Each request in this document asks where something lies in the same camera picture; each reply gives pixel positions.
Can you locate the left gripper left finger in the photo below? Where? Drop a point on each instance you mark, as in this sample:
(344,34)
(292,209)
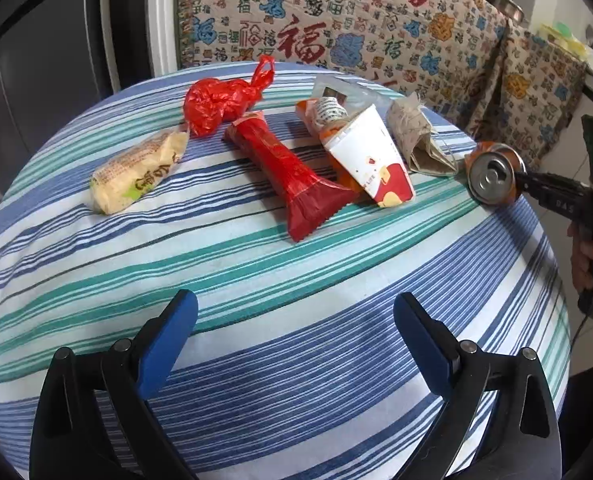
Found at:
(69,439)

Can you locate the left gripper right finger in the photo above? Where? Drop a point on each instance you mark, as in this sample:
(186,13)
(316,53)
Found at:
(521,439)

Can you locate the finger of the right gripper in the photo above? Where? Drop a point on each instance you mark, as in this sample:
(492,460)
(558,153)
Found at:
(548,186)

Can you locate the orange drink can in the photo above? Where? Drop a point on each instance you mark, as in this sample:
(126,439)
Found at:
(491,170)

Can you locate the brown paper bag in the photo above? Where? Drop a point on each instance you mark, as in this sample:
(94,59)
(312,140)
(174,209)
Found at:
(413,133)

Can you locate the white red paper carton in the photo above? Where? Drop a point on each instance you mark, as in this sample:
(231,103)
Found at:
(365,148)

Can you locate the clear plastic pouch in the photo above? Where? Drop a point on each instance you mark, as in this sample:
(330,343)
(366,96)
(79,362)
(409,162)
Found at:
(351,95)

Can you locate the yellow snack wrapper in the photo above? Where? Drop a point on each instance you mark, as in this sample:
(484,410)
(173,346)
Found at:
(133,173)

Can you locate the orange snack packet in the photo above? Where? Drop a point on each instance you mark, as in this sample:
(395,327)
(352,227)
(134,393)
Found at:
(323,118)

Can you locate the red snack wrapper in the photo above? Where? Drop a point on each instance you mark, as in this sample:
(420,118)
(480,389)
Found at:
(311,200)

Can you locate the red plastic bag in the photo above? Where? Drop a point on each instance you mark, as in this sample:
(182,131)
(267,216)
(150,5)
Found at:
(211,101)

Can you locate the striped blue green tablecloth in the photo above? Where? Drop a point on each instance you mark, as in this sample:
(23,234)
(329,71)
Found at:
(295,369)

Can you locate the metal pot on counter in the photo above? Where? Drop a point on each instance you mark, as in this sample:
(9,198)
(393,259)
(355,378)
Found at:
(509,8)

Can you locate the patterned Chinese character blanket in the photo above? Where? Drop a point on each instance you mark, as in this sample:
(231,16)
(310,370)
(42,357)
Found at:
(488,76)

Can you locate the dark grey refrigerator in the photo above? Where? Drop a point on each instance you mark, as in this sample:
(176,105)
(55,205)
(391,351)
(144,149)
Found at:
(52,68)

